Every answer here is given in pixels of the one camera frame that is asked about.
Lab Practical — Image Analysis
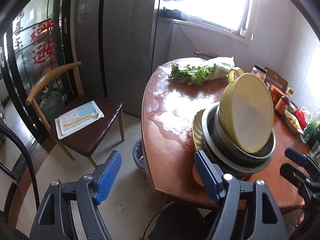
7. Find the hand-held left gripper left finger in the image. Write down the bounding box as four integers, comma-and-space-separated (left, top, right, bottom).
30, 150, 122, 240

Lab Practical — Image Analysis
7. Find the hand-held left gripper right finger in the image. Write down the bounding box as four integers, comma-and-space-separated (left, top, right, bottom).
194, 150, 290, 240

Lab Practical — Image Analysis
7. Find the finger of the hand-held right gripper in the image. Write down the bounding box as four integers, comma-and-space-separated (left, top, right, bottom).
279, 163, 320, 200
285, 148, 320, 178

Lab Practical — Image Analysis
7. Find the pink bear-shaped plate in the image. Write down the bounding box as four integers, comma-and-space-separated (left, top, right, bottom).
185, 127, 208, 188

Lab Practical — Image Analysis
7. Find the shallow stainless steel plate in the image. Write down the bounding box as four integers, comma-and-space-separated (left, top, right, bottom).
201, 109, 272, 178

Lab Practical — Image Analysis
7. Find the yellow shell-shaped plate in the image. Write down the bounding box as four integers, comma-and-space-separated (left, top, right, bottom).
192, 110, 213, 153

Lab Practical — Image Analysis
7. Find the yellow bowl with handle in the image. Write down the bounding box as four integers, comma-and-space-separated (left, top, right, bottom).
219, 67, 275, 154

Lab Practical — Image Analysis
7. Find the black thermos flask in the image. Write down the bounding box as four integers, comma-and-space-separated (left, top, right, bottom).
307, 126, 320, 150

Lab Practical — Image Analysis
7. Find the green plastic bottle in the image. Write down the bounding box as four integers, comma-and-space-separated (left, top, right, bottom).
300, 110, 320, 143

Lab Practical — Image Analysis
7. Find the white dish with food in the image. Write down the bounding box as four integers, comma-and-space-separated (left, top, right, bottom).
284, 110, 304, 133

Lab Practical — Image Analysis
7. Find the red tissue pack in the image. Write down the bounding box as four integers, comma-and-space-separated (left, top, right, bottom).
294, 109, 309, 130

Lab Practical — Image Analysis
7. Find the trash bin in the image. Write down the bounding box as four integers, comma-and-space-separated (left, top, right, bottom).
132, 140, 150, 178

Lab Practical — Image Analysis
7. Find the brown sauce bottle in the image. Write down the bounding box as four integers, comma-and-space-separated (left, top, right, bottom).
274, 87, 294, 117

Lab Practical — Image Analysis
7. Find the wooden chair with curved back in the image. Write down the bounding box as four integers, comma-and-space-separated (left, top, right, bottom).
26, 61, 125, 168

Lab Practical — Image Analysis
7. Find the red-labelled jar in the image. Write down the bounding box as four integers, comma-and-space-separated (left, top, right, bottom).
269, 84, 284, 105

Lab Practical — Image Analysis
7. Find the printed booklet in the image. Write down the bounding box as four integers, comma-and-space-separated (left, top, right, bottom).
55, 101, 105, 140

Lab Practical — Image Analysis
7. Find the wooden chair with cutout back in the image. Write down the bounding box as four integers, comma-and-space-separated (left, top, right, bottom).
264, 67, 288, 92

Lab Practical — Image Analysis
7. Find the clear jar with dark lid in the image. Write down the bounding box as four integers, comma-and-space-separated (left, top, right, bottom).
251, 64, 267, 82

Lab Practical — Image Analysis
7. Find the large water jug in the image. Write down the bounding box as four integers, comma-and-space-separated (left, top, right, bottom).
39, 87, 66, 117

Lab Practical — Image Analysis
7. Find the wooden chair behind table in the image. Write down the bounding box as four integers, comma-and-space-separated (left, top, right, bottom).
194, 51, 218, 60

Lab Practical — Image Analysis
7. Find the grey refrigerator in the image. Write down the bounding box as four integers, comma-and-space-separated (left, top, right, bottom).
67, 0, 173, 117

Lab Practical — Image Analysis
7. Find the glass door with red characters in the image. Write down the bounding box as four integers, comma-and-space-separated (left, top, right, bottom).
0, 0, 75, 155

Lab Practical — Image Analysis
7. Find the window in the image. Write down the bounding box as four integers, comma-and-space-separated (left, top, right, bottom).
160, 0, 253, 45

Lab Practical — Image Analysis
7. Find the thick black hose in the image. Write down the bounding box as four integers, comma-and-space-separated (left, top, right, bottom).
0, 122, 40, 205

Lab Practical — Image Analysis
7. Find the black wall shelf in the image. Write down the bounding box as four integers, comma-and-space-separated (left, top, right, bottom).
162, 7, 188, 20

